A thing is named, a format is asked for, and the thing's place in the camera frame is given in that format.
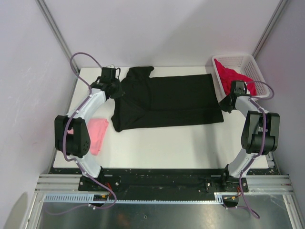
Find right aluminium frame post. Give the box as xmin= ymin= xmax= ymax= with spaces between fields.
xmin=252 ymin=0 xmax=291 ymax=59

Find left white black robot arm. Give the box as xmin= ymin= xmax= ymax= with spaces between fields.
xmin=54 ymin=66 xmax=124 ymax=191

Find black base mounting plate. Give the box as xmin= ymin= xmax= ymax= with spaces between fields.
xmin=48 ymin=167 xmax=248 ymax=201

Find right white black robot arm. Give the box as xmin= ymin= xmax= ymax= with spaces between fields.
xmin=220 ymin=81 xmax=280 ymax=191

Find pink folded t shirt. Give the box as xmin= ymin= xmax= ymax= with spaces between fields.
xmin=66 ymin=118 xmax=109 ymax=158

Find grey slotted cable duct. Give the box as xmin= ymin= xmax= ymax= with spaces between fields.
xmin=44 ymin=192 xmax=239 ymax=205

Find red crumpled t shirt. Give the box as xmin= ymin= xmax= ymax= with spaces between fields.
xmin=214 ymin=59 xmax=253 ymax=95

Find left aluminium frame post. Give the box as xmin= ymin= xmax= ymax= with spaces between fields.
xmin=35 ymin=0 xmax=72 ymax=61

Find black t shirt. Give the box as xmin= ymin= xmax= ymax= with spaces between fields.
xmin=111 ymin=66 xmax=224 ymax=132

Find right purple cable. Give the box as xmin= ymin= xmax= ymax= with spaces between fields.
xmin=238 ymin=80 xmax=274 ymax=219

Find white plastic basket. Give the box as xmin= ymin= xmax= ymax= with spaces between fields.
xmin=212 ymin=54 xmax=271 ymax=99

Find aluminium frame post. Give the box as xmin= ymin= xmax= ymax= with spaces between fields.
xmin=252 ymin=0 xmax=291 ymax=59
xmin=35 ymin=0 xmax=72 ymax=61

